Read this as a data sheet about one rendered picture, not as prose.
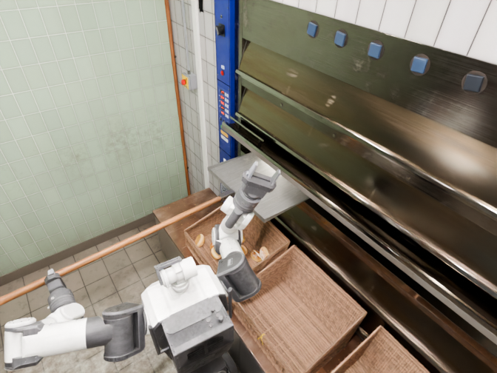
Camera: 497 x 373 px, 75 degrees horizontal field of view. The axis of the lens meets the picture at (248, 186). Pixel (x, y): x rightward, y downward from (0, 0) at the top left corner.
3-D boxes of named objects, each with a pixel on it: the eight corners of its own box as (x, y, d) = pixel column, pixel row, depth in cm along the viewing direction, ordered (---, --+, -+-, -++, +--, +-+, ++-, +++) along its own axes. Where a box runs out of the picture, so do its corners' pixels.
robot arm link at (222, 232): (243, 210, 136) (234, 223, 154) (219, 211, 134) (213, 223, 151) (245, 235, 132) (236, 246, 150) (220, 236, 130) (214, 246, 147)
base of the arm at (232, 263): (256, 274, 131) (265, 289, 121) (229, 293, 129) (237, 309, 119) (237, 246, 126) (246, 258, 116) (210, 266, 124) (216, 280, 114)
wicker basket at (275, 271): (289, 269, 217) (294, 242, 199) (356, 337, 183) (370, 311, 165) (229, 308, 194) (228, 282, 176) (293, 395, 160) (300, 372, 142)
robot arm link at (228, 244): (238, 246, 153) (249, 270, 133) (211, 248, 150) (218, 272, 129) (239, 223, 151) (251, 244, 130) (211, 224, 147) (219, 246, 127)
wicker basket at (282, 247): (241, 217, 253) (241, 191, 235) (288, 268, 218) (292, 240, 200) (184, 244, 231) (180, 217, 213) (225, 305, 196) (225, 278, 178)
